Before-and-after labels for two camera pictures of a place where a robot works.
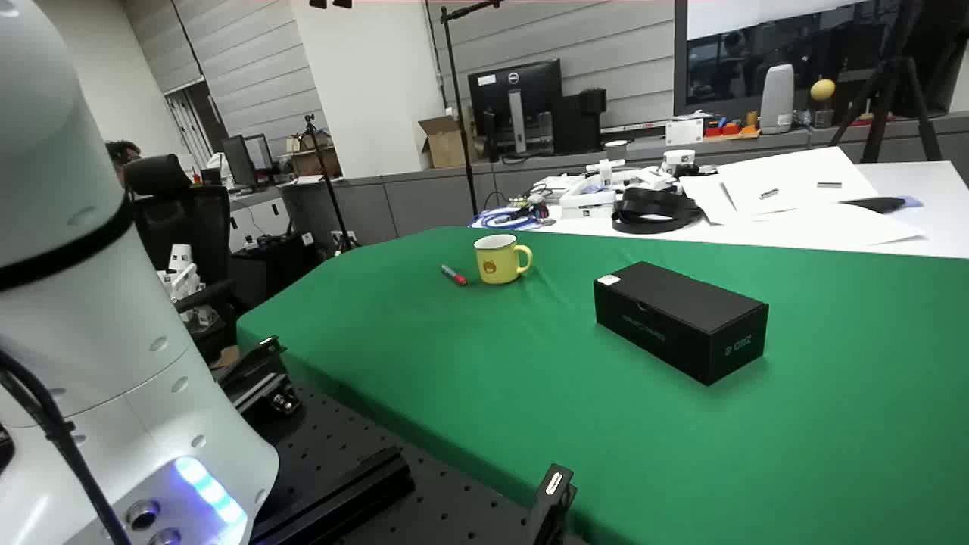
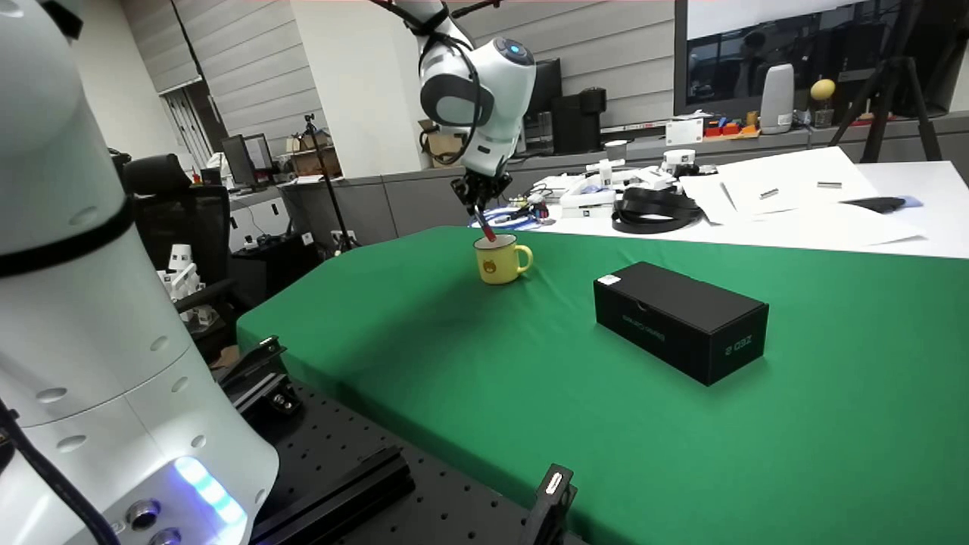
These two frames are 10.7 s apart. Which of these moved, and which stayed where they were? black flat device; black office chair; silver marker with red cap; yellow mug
Moved: silver marker with red cap
Stayed: black flat device; yellow mug; black office chair
